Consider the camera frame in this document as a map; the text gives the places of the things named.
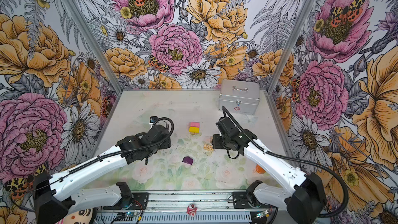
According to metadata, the aluminium mounting rail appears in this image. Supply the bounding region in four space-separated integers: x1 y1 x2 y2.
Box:
93 189 280 224

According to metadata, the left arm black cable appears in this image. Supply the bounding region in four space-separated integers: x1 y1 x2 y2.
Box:
30 117 175 194

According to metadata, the orange bottle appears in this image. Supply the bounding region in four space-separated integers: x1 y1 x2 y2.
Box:
256 164 266 174

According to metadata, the yellow wood block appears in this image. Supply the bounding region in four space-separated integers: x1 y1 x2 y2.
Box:
189 127 200 134

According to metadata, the small red pink toy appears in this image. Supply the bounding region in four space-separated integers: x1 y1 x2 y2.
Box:
187 204 198 217

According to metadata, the pink wood block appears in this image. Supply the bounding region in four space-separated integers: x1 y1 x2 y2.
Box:
189 122 200 128

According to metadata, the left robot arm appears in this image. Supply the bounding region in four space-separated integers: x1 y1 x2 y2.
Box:
32 117 175 224

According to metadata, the purple wood block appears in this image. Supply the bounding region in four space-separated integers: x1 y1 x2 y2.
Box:
182 156 194 165

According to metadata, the plush doll toy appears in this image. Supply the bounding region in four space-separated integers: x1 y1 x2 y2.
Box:
59 208 97 224

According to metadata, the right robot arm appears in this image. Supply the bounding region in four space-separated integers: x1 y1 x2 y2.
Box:
212 117 326 224

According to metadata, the cartoon printed wood block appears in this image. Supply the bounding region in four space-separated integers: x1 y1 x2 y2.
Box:
203 144 214 151

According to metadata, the silver metal case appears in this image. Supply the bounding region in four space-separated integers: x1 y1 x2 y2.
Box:
218 79 260 115

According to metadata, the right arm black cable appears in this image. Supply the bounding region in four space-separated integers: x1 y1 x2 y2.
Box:
221 105 349 218

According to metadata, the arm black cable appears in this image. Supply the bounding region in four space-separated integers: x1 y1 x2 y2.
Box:
221 105 349 218
30 117 175 194

